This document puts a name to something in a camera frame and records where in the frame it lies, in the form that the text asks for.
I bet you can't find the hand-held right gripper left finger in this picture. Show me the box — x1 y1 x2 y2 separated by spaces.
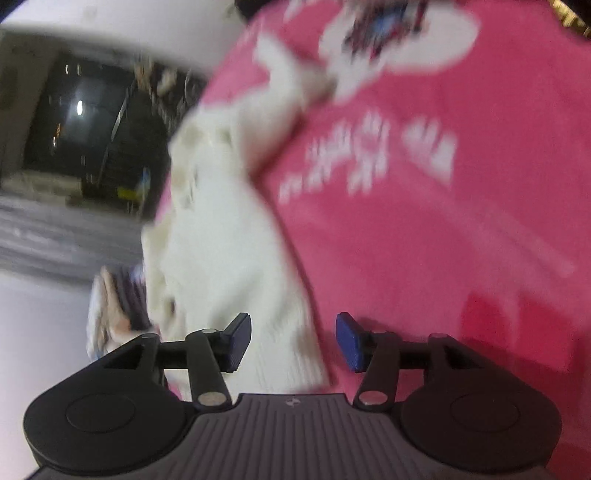
102 312 252 411

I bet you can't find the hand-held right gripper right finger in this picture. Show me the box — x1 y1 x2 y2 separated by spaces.
335 312 490 409

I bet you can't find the white fuzzy sweater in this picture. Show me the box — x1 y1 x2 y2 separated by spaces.
141 28 340 402

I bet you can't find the pink floral blanket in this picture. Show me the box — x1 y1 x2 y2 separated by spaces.
157 0 591 467

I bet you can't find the beige folded garment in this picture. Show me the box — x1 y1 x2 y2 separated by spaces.
99 264 155 340

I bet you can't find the white folded cloth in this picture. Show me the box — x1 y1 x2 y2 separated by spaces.
85 272 110 361

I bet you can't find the dark window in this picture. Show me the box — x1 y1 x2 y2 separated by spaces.
22 50 209 219

